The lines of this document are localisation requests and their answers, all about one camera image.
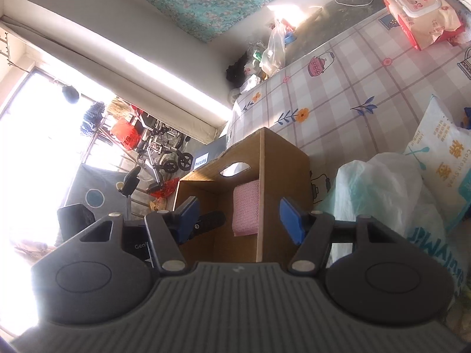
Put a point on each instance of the black seat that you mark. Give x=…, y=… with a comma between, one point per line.
x=75, y=224

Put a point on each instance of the brown cardboard box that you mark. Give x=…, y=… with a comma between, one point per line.
x=283, y=176

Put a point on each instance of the red plastic bag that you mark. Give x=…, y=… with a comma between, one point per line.
x=125, y=134
x=165, y=189

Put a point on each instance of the grey cushion with circle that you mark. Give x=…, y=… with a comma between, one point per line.
x=95, y=191

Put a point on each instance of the black bag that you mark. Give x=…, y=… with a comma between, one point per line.
x=236, y=70

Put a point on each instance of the blue hanging cloth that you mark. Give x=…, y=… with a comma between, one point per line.
x=92, y=116

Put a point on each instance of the white printed plastic bag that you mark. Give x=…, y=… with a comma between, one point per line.
x=375, y=191

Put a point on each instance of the plaid patterned bed sheet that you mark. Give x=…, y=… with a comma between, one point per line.
x=331, y=92

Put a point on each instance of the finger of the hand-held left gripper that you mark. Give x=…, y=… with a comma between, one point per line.
x=211, y=221

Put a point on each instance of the teal floral curtain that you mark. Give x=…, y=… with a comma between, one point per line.
x=202, y=0

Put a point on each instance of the clear plastic bag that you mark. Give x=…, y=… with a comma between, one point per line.
x=273, y=49

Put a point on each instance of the dark blue carton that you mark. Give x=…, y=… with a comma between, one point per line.
x=209, y=154

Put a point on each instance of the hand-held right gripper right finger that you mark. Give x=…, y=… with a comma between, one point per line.
x=292, y=222

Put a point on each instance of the small blue bowl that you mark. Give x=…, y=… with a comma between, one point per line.
x=290, y=38

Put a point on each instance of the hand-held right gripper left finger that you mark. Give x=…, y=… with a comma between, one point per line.
x=189, y=211

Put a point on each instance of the pink knitted cloth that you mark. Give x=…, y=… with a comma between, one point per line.
x=245, y=206

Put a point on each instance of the white blue cotton swab bag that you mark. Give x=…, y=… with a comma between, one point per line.
x=441, y=147

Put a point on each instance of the folded wheelchair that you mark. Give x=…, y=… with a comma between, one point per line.
x=165, y=143

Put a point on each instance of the pink wet wipes pack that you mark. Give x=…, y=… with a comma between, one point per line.
x=423, y=11

